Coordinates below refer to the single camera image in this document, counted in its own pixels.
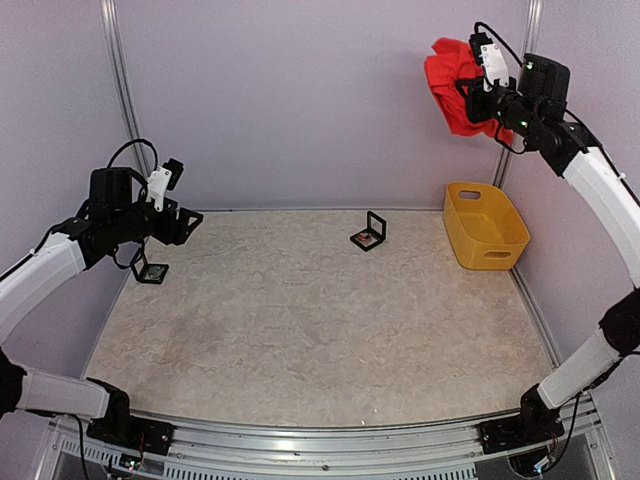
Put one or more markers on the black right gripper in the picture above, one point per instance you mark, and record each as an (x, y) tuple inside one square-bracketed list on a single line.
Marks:
[(474, 93)]

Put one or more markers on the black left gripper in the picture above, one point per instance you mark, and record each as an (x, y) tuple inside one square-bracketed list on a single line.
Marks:
[(179, 233)]

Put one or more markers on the red t-shirt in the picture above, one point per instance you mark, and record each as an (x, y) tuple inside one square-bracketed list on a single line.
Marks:
[(450, 72)]

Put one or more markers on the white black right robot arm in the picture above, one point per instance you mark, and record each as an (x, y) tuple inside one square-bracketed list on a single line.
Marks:
[(534, 107)]

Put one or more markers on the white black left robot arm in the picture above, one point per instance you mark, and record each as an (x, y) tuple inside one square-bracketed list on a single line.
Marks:
[(122, 207)]

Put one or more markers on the black display box green brooch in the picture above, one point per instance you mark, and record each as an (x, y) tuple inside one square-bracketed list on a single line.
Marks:
[(148, 273)]

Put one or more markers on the black display box red brooch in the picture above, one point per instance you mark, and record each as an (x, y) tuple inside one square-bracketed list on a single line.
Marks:
[(372, 235)]

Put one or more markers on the yellow plastic basket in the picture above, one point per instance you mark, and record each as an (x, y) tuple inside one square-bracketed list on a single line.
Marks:
[(485, 230)]

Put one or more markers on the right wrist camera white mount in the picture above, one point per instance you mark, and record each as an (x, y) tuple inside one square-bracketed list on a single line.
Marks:
[(488, 56)]

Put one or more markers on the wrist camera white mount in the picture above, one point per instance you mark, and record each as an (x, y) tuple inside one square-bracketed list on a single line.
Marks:
[(488, 56), (162, 179)]

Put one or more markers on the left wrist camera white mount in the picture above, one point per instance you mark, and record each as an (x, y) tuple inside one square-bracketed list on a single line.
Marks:
[(162, 179)]

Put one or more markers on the grey corner post left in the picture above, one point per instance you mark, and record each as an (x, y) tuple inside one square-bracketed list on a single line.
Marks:
[(118, 66)]

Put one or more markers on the grey aluminium front rail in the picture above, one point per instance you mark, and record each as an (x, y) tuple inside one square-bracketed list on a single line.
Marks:
[(214, 450)]

